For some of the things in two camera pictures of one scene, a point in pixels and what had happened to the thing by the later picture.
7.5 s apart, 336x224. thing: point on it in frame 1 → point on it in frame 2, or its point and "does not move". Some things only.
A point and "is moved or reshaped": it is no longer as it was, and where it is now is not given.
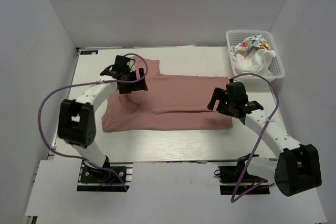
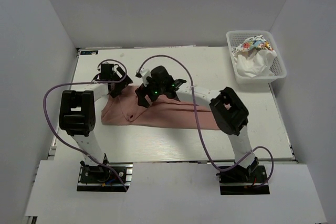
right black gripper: [220, 94] → [144, 89]
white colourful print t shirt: [252, 43] does not move
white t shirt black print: [253, 61] does not move
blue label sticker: [91, 52] does not move
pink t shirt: [170, 103] is moved or reshaped
